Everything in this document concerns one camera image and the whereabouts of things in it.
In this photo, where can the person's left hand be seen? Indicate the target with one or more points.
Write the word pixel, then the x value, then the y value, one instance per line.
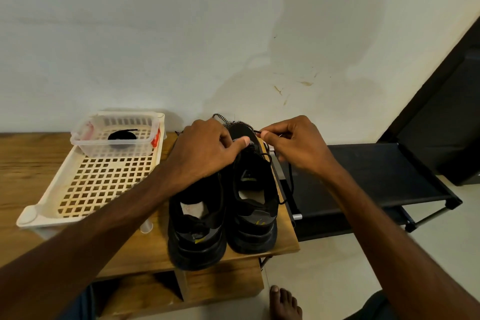
pixel 202 151

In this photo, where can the person's right hand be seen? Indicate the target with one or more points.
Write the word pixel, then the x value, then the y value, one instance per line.
pixel 304 147

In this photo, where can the black white patterned shoelace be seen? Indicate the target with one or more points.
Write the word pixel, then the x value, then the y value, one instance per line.
pixel 221 118

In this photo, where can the single black shoelace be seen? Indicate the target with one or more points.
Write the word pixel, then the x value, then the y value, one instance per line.
pixel 276 173

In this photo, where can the black shoelaces bundle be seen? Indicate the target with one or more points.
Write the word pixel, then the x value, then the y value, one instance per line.
pixel 122 135

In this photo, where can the black shoe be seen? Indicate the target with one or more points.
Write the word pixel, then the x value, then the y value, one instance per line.
pixel 197 241
pixel 253 226

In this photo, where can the person's left forearm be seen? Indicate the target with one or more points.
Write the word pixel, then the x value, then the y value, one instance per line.
pixel 75 256

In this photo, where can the person's right forearm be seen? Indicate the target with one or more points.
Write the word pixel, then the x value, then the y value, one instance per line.
pixel 409 252

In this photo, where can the person's blue shorts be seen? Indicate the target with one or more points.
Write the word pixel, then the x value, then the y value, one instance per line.
pixel 375 307

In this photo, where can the red label sticker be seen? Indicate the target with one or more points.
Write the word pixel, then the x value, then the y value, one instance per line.
pixel 155 137

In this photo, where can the black shoe rack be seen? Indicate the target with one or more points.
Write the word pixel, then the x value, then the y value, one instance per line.
pixel 367 177

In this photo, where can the large white plastic tray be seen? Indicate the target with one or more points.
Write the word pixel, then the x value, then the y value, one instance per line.
pixel 97 185

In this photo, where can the small white plastic basket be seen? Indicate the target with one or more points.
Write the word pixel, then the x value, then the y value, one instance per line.
pixel 90 149

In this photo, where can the dark door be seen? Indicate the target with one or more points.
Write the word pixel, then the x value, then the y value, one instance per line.
pixel 446 113

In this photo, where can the low wooden table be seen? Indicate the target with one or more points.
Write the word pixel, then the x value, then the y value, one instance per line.
pixel 22 173

